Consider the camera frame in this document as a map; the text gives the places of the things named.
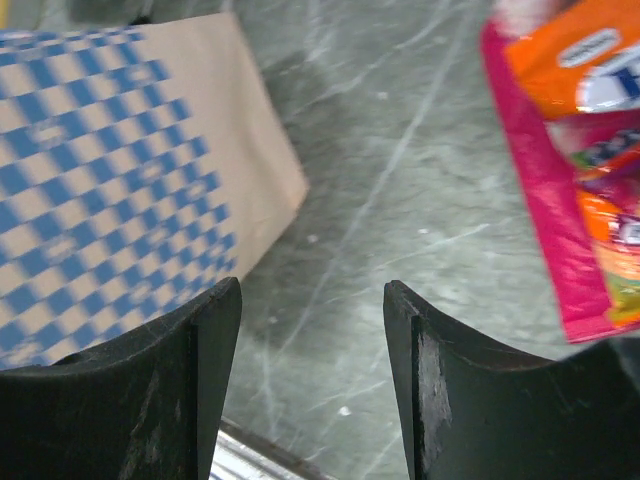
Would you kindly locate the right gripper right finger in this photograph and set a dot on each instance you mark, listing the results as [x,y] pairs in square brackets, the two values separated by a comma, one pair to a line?
[471,407]

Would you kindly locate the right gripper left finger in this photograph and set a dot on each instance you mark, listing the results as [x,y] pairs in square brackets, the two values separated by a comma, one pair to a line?
[144,405]

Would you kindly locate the blue checkered paper bag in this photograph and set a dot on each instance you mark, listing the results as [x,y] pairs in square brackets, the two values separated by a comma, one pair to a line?
[139,166]

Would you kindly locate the pink snack bag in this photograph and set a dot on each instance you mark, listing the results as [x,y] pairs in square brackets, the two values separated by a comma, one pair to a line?
[546,181]

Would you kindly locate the orange Fox's candy bag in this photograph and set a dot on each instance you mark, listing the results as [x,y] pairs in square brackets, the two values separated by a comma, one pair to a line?
[578,62]

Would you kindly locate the aluminium frame rail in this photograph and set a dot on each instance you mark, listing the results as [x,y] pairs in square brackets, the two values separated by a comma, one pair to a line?
[241,454]

